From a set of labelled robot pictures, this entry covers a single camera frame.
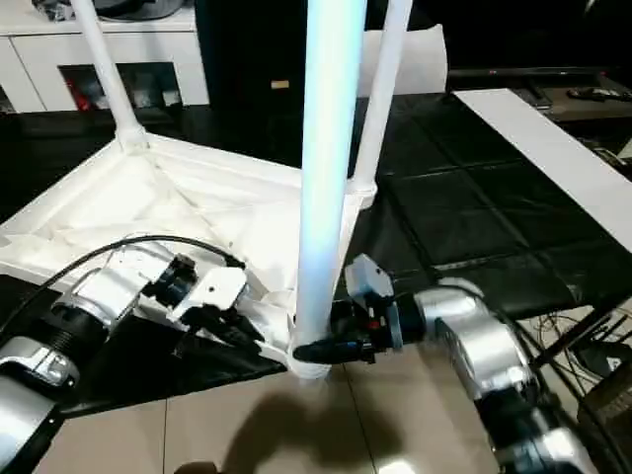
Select white plastic table top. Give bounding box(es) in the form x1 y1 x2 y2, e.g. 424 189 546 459
0 133 382 382

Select white plastic table leg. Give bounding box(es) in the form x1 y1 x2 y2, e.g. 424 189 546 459
290 0 369 368
345 0 417 199
70 0 152 155

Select black work mat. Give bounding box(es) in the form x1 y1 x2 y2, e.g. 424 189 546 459
0 89 632 418

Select black stand bar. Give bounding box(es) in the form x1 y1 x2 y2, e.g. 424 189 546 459
537 304 632 362

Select white flat board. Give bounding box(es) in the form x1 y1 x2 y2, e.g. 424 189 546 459
452 87 632 254

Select white plastic bag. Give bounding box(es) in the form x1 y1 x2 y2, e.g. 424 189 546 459
359 25 449 100

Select small red item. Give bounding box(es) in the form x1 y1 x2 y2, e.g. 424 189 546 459
69 79 94 112

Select grey bag on cabinet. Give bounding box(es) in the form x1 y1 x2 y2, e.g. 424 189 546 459
94 0 195 23

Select white cabinet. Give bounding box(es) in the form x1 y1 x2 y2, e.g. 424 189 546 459
0 0 211 116

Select grey clutter pile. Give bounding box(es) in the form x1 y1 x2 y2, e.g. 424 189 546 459
34 0 82 23

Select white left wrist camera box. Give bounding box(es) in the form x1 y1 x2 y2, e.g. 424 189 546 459
165 261 249 328

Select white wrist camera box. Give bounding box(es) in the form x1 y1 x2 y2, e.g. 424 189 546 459
165 261 249 328
343 254 397 303

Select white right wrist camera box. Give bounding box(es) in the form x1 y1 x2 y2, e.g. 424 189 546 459
343 254 397 303

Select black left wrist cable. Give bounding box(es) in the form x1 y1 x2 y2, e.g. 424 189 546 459
0 234 247 319

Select thin black floor cables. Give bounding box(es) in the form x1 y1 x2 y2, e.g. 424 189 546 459
531 310 632 398

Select black corrugated hose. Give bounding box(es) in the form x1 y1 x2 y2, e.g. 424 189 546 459
577 383 632 474

